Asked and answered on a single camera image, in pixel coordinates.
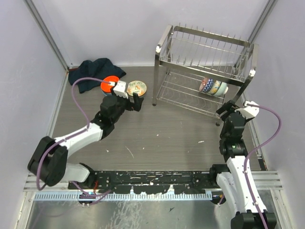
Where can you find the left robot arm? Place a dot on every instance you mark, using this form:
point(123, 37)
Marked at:
point(49, 160)

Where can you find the orange floral back bowl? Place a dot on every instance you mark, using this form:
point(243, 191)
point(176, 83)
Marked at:
point(137, 87)

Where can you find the yellow orange back bowl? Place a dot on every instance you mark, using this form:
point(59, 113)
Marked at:
point(215, 87)

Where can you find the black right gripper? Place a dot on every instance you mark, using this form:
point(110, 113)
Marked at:
point(226, 106)

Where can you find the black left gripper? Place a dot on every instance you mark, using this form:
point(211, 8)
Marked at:
point(137, 105)

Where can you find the dark blue crumpled cloth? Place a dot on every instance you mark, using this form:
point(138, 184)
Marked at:
point(99, 69)

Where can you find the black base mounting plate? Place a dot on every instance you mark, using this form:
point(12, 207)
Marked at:
point(151, 182)

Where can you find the blue white floral bowl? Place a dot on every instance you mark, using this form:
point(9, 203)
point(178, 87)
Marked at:
point(107, 94)

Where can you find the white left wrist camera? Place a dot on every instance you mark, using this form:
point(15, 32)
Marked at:
point(120, 89)

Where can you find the green grid back bowl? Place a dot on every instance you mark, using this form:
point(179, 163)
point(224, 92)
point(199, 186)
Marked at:
point(222, 90)

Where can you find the stainless steel dish rack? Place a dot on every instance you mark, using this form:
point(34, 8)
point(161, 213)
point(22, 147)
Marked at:
point(185, 55)

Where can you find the plain orange bowl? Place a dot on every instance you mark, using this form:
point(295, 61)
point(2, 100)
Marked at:
point(108, 83)

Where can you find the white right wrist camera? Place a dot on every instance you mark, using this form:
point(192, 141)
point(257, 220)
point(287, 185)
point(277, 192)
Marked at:
point(249, 111)

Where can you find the blue zigzag back bowl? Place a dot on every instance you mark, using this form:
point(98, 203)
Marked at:
point(206, 85)

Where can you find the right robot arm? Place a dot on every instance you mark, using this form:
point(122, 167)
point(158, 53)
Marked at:
point(234, 177)

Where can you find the slotted cable duct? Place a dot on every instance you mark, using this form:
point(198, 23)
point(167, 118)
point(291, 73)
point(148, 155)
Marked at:
point(170, 196)

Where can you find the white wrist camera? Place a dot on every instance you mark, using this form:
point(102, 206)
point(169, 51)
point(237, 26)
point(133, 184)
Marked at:
point(120, 89)
point(249, 111)

